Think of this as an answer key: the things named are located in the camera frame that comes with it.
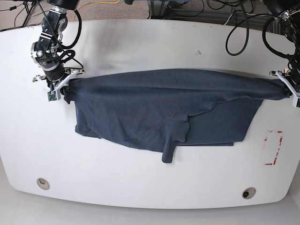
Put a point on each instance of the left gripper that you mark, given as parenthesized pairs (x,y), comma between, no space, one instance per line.
(295,82)

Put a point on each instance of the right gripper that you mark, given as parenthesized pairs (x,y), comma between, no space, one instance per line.
(54,73)

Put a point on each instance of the dark blue t-shirt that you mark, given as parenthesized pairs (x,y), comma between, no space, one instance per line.
(159,110)

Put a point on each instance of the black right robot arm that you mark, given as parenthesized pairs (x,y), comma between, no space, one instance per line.
(56,60)

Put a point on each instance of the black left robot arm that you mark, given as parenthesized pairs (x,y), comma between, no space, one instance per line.
(288,12)

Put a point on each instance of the red tape rectangle marking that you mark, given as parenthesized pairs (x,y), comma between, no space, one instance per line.
(272,144)

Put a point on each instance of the black tripod leg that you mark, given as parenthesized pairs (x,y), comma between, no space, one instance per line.
(29,5)

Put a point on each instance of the left table cable grommet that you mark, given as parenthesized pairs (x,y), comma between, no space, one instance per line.
(43,184)

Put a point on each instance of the table cable grommet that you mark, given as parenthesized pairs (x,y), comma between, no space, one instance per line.
(248,193)
(43,184)

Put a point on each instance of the right table cable grommet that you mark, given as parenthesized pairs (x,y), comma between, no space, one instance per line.
(248,193)

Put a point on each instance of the aluminium frame stand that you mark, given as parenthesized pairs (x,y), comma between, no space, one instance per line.
(157,8)

